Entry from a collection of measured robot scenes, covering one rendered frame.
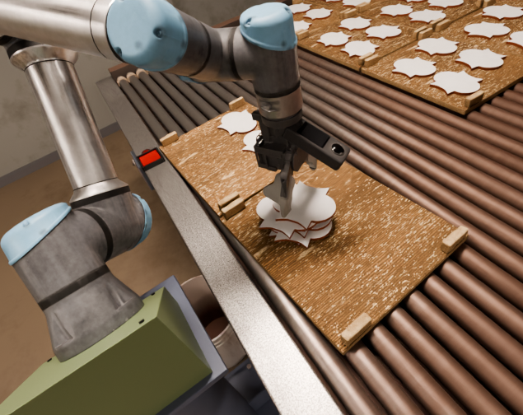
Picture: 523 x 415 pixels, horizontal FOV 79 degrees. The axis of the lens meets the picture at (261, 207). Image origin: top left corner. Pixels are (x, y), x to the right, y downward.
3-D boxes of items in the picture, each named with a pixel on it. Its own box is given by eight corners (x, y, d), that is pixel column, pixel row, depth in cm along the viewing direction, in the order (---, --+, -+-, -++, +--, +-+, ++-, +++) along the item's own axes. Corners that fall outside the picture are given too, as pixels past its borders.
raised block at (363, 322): (347, 347, 53) (347, 342, 51) (338, 339, 55) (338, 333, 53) (371, 324, 55) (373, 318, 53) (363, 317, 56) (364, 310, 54)
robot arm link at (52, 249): (22, 313, 52) (-25, 243, 52) (89, 276, 65) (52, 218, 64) (61, 288, 47) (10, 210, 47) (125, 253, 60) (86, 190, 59)
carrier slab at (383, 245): (343, 356, 54) (343, 352, 53) (221, 222, 80) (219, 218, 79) (467, 239, 64) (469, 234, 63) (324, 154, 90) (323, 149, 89)
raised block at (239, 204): (226, 220, 78) (223, 212, 76) (222, 216, 79) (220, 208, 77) (246, 207, 79) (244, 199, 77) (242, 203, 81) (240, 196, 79)
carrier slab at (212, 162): (220, 220, 80) (218, 216, 79) (161, 151, 106) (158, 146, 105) (324, 153, 90) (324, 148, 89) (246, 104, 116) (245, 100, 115)
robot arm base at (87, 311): (52, 373, 46) (13, 315, 45) (66, 350, 59) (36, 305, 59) (148, 307, 53) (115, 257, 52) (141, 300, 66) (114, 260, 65)
